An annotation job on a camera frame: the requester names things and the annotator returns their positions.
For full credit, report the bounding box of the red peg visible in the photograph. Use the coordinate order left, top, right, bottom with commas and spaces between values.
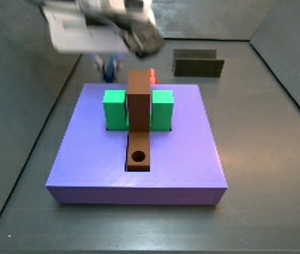
149, 68, 157, 84

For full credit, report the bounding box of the black angled fixture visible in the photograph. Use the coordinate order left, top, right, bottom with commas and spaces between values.
172, 50, 224, 77

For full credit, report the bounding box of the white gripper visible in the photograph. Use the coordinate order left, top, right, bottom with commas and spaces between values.
41, 0, 156, 73

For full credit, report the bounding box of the purple base block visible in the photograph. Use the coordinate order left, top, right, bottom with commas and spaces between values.
46, 83, 226, 205

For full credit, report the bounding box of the blue peg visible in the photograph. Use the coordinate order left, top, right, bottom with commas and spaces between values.
103, 56, 116, 83

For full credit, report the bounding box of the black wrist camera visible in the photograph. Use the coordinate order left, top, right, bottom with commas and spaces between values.
84, 14, 164, 59

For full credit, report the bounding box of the brown L-shaped bracket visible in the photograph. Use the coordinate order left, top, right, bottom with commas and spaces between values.
125, 69, 149, 172

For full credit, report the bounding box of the green upright block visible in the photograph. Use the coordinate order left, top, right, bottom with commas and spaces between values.
101, 89, 173, 131

